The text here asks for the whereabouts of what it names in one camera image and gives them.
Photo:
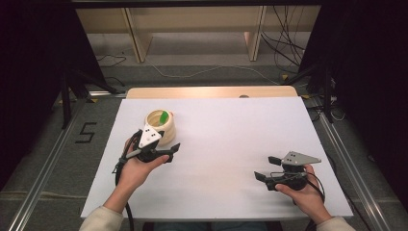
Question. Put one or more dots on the pale wooden shelf unit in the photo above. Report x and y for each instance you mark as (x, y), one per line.
(141, 38)

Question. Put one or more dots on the wooden table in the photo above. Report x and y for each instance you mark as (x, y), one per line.
(205, 92)

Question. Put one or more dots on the aluminium floor rail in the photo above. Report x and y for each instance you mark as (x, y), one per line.
(356, 173)
(41, 179)

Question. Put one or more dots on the cream ribbed pen holder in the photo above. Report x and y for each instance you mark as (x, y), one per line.
(166, 128)

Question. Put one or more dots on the person's left hand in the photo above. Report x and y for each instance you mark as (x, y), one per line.
(136, 171)

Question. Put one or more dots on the green highlighter pen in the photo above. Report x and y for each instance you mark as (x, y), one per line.
(164, 117)

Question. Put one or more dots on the person's right hand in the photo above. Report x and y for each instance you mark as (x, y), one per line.
(304, 197)

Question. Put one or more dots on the white table cover board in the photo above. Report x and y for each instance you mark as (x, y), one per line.
(224, 150)

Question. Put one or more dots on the black curtain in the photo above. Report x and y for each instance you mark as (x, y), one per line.
(32, 64)
(369, 70)

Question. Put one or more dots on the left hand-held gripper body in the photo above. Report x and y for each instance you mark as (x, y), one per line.
(148, 146)

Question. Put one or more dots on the black tripod stand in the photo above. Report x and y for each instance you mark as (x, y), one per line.
(320, 83)
(75, 86)

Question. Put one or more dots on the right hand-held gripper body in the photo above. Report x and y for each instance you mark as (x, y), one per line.
(293, 173)

